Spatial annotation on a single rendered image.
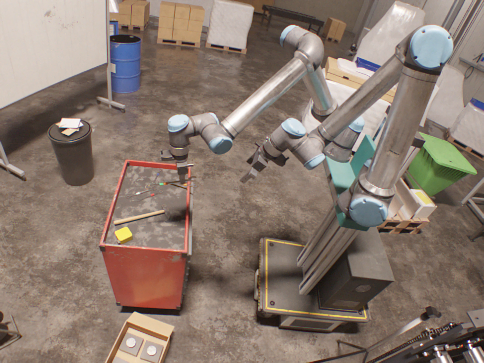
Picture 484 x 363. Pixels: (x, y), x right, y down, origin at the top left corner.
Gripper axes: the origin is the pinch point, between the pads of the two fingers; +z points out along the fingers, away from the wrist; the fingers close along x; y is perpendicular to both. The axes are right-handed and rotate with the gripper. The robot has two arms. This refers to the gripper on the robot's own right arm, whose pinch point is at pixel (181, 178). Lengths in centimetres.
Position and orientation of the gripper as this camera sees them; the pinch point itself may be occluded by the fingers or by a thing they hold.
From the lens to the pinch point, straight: 139.7
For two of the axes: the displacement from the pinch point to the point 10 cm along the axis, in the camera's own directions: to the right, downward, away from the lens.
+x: -2.7, -6.6, 7.0
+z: -0.6, 7.3, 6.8
